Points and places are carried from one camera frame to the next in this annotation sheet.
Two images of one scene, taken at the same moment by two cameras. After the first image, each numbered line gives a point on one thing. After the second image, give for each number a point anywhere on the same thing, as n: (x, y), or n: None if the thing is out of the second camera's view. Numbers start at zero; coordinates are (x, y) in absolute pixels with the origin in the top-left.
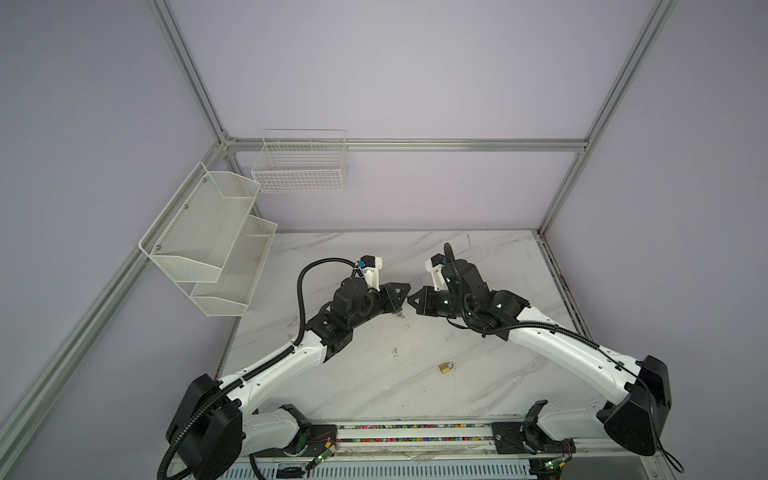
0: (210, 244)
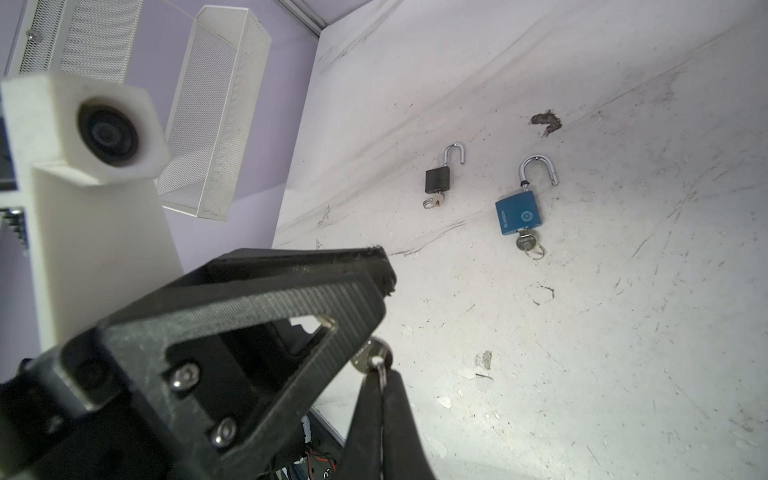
0: (219, 73)
